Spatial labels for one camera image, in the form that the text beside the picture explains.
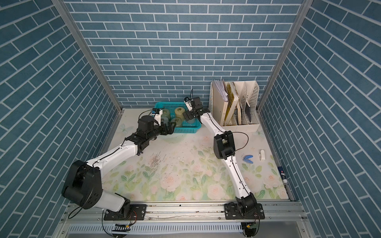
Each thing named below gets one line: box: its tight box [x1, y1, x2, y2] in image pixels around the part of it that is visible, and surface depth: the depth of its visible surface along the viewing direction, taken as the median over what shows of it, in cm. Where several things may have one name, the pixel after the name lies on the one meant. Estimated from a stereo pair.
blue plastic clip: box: [242, 154, 254, 165], surface depth 94 cm
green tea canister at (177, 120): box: [170, 117, 183, 128], surface depth 104 cm
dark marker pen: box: [277, 166, 288, 184], surface depth 91 cm
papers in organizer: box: [212, 79, 229, 103], surface depth 91 cm
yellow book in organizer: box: [223, 81, 240, 125], surface depth 96 cm
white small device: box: [258, 149, 266, 162], surface depth 93 cm
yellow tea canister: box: [174, 107, 186, 120], surface depth 110 cm
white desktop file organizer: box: [208, 80, 261, 133], surface depth 101 cm
